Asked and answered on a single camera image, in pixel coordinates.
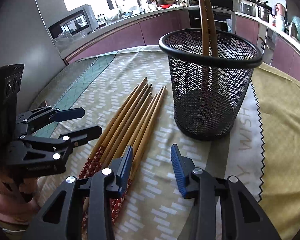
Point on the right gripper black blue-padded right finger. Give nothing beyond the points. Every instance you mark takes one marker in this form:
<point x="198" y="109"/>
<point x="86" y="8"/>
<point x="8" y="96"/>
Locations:
<point x="241" y="215"/>

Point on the person's left hand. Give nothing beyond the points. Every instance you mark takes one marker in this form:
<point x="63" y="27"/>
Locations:
<point x="12" y="209"/>

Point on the black mesh utensil holder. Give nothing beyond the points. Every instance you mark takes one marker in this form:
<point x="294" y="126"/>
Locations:
<point x="208" y="91"/>

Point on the black camera box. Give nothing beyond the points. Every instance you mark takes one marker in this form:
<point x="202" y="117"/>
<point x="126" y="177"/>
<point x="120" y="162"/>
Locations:
<point x="10" y="83"/>

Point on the black built-in oven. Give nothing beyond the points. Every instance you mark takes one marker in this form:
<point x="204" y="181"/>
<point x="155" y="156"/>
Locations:
<point x="223" y="12"/>

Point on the pink kitchen cabinets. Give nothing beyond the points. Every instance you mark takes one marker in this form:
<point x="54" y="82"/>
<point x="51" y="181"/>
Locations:
<point x="279" y="49"/>

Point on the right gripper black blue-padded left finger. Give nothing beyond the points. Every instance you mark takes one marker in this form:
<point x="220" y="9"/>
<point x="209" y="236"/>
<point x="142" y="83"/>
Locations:
<point x="61" y="215"/>

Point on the patterned beige tablecloth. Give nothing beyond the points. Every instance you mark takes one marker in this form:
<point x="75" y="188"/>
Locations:
<point x="153" y="207"/>

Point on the grey refrigerator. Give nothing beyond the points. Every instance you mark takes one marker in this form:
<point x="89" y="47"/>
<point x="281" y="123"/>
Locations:
<point x="25" y="39"/>

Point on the wooden chopstick red end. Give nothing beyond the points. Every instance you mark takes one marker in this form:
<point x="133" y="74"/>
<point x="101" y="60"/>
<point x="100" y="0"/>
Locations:
<point x="106" y="136"/>

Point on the yellow checked cloth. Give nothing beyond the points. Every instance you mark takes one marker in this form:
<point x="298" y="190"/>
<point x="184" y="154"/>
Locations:
<point x="279" y="101"/>

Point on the silver microwave oven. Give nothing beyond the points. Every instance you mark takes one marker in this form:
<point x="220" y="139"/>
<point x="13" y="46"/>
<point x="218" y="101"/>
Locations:
<point x="77" y="20"/>

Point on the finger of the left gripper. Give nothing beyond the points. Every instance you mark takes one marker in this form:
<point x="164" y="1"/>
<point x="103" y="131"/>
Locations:
<point x="68" y="114"/>
<point x="82" y="136"/>

